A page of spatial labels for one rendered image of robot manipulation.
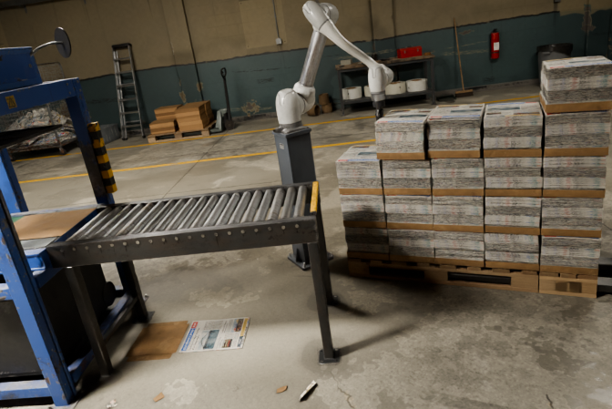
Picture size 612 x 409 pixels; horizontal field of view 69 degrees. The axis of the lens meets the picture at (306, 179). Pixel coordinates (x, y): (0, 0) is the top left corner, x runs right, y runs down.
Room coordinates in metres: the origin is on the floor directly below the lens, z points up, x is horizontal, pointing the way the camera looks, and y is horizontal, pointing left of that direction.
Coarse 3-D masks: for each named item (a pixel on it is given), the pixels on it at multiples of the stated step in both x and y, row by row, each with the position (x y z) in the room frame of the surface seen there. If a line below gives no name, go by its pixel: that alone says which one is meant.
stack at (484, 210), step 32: (352, 160) 2.66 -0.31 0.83; (384, 160) 2.57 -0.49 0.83; (416, 160) 2.49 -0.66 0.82; (448, 160) 2.42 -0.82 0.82; (480, 160) 2.35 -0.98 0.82; (512, 160) 2.28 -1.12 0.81; (448, 224) 2.42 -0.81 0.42; (480, 224) 2.35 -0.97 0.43; (512, 224) 2.28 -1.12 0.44; (448, 256) 2.43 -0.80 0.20; (480, 256) 2.35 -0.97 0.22; (512, 256) 2.28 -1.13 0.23; (512, 288) 2.27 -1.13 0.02
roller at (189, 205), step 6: (192, 198) 2.47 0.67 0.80; (186, 204) 2.37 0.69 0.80; (192, 204) 2.39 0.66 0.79; (180, 210) 2.28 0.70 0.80; (186, 210) 2.29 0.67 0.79; (180, 216) 2.21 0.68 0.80; (186, 216) 2.26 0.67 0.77; (174, 222) 2.12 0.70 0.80; (180, 222) 2.16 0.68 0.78; (168, 228) 2.06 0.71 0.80; (174, 228) 2.08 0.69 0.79
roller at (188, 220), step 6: (204, 198) 2.45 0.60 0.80; (198, 204) 2.34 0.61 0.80; (204, 204) 2.39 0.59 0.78; (192, 210) 2.25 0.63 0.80; (198, 210) 2.28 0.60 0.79; (192, 216) 2.19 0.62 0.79; (186, 222) 2.10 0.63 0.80; (192, 222) 2.15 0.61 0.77; (180, 228) 2.04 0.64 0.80; (186, 228) 2.06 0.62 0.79
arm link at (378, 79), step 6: (372, 66) 2.74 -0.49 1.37; (378, 66) 2.73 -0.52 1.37; (372, 72) 2.73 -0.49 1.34; (378, 72) 2.71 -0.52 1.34; (384, 72) 2.74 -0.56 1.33; (372, 78) 2.72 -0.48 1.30; (378, 78) 2.71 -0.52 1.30; (384, 78) 2.73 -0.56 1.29; (372, 84) 2.72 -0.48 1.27; (378, 84) 2.71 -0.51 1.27; (384, 84) 2.73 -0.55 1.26; (372, 90) 2.73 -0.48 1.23; (378, 90) 2.72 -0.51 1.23; (384, 90) 2.74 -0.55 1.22
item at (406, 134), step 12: (384, 120) 2.60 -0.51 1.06; (396, 120) 2.56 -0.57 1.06; (408, 120) 2.52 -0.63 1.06; (420, 120) 2.49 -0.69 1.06; (384, 132) 2.56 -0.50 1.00; (396, 132) 2.53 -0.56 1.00; (408, 132) 2.50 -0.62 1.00; (420, 132) 2.47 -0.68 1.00; (384, 144) 2.56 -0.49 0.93; (396, 144) 2.53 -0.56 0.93; (408, 144) 2.50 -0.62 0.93; (420, 144) 2.47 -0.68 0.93
